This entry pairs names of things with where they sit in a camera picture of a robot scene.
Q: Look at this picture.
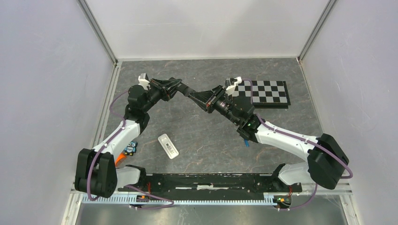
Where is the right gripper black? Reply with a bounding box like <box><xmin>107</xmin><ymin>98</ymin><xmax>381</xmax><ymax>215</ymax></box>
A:
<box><xmin>189</xmin><ymin>84</ymin><xmax>240</xmax><ymax>126</ymax></box>

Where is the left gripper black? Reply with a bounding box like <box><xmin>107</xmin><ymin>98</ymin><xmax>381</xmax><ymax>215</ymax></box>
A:
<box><xmin>142</xmin><ymin>78</ymin><xmax>184</xmax><ymax>113</ymax></box>

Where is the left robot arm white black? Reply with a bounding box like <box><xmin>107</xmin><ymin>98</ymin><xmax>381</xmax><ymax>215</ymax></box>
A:
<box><xmin>74</xmin><ymin>77</ymin><xmax>182</xmax><ymax>201</ymax></box>

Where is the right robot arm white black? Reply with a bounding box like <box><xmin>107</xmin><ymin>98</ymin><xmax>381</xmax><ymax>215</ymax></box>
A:
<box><xmin>184</xmin><ymin>85</ymin><xmax>353</xmax><ymax>191</ymax></box>

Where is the white remote control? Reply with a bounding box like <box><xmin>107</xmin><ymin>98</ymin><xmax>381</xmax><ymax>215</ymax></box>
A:
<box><xmin>158</xmin><ymin>134</ymin><xmax>179</xmax><ymax>159</ymax></box>

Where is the black white chessboard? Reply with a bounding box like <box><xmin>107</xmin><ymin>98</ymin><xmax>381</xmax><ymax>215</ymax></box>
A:
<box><xmin>230</xmin><ymin>80</ymin><xmax>291</xmax><ymax>109</ymax></box>

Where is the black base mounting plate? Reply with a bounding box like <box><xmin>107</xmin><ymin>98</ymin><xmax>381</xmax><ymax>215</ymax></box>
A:
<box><xmin>134</xmin><ymin>173</ymin><xmax>302</xmax><ymax>200</ymax></box>

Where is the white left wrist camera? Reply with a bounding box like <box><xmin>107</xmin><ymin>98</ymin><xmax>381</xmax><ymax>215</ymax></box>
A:
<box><xmin>138</xmin><ymin>73</ymin><xmax>150</xmax><ymax>90</ymax></box>

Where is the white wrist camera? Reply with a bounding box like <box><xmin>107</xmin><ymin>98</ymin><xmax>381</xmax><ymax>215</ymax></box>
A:
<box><xmin>138</xmin><ymin>73</ymin><xmax>150</xmax><ymax>90</ymax></box>
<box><xmin>225</xmin><ymin>76</ymin><xmax>242</xmax><ymax>97</ymax></box>

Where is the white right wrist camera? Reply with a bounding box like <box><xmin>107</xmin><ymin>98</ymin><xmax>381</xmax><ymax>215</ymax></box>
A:
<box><xmin>225</xmin><ymin>76</ymin><xmax>242</xmax><ymax>97</ymax></box>

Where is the white slotted cable duct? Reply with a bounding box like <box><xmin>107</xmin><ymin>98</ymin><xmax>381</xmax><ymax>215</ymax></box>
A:
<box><xmin>82</xmin><ymin>192</ymin><xmax>287</xmax><ymax>206</ymax></box>

